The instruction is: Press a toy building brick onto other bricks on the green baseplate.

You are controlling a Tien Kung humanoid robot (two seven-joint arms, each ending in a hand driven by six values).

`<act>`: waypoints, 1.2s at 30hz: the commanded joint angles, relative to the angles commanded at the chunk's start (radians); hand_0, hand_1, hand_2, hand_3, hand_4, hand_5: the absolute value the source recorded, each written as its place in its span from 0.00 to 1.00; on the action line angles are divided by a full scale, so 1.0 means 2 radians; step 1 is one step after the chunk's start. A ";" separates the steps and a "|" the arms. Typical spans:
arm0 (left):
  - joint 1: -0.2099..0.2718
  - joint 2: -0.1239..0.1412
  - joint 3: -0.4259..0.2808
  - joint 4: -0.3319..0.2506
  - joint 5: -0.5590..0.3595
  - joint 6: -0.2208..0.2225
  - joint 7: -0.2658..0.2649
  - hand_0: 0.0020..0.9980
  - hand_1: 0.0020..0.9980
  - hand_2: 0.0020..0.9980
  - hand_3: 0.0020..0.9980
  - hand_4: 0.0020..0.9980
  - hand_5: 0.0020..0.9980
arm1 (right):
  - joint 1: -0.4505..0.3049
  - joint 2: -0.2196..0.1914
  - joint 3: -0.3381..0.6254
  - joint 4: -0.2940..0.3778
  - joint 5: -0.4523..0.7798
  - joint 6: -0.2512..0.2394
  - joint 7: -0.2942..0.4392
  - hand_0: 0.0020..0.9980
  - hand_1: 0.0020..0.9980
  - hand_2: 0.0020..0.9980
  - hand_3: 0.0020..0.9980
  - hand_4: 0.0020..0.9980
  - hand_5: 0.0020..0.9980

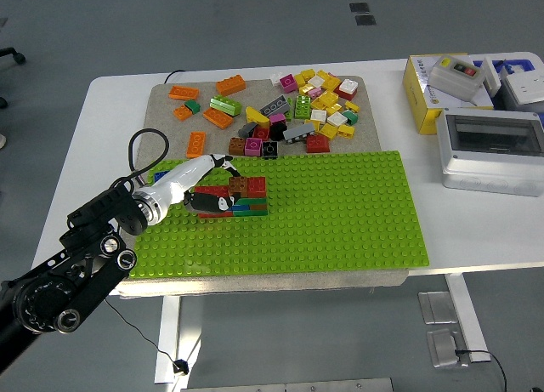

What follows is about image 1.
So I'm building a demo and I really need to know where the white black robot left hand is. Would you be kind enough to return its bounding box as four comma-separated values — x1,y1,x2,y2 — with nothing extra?
144,153,242,223

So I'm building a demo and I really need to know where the orange long toy brick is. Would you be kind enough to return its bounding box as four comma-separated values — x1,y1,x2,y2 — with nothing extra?
168,85,200,101
186,131,207,159
202,107,235,130
215,75,247,97

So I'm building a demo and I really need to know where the red square toy brick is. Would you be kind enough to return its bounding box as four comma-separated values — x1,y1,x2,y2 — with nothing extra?
246,176,267,199

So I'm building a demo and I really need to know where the green long toy brick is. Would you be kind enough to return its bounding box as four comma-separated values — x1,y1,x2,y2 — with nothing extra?
231,197,269,217

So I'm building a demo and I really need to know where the lime green long brick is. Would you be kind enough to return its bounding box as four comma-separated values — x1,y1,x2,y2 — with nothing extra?
209,94,243,116

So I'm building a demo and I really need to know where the yellow sloped toy brick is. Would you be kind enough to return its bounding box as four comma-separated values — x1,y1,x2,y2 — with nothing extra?
245,105,271,128

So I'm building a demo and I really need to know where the grey brick with holes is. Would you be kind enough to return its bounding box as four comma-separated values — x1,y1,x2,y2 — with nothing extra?
259,94,292,116

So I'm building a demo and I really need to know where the grey long toy brick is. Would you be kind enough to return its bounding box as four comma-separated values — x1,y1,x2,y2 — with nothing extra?
283,122,316,145

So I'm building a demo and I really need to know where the lime green studded brick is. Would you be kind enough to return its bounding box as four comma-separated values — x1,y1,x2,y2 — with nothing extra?
294,94,312,120

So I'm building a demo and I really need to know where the green studded baseplate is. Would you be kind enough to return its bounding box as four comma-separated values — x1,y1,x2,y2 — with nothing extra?
127,150,430,279

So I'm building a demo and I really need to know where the grey-brown mat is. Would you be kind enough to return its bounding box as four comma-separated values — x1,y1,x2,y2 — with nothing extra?
110,75,410,299

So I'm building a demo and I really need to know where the white table leg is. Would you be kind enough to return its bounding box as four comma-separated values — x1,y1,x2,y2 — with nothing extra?
445,274,492,363
154,296,183,384

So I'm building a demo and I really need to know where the black chair base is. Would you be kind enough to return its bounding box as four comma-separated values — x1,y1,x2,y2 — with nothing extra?
0,47,26,65

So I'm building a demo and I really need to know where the long metal plate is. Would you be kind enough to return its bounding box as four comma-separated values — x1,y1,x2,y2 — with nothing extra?
180,378,394,392

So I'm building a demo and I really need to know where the yellow cardboard box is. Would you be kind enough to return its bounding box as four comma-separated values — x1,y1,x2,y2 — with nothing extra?
402,54,495,136

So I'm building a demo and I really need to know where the metal floor plate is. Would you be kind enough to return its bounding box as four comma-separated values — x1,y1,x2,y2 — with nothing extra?
417,291,459,325
426,328,471,370

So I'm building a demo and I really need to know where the white distribution box clear cover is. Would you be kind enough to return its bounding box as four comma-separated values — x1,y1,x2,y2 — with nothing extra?
436,107,544,197

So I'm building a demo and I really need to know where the white plastic piece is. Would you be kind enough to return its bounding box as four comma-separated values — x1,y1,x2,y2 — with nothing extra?
482,56,503,98

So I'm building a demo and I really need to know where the blue plastic bin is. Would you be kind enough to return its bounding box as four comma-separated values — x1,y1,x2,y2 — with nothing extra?
473,58,535,77

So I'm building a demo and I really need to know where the thin black cable with plug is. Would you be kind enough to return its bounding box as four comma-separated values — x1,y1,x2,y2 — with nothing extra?
103,297,190,376

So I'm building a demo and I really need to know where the grey push-button switch box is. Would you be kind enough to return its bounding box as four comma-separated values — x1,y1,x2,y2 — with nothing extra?
428,55,485,105

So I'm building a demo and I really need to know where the white wall socket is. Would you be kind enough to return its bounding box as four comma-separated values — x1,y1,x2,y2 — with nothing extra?
503,73,544,106

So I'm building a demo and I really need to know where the black floor cable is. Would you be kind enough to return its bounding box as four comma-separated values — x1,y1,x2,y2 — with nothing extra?
454,349,509,392

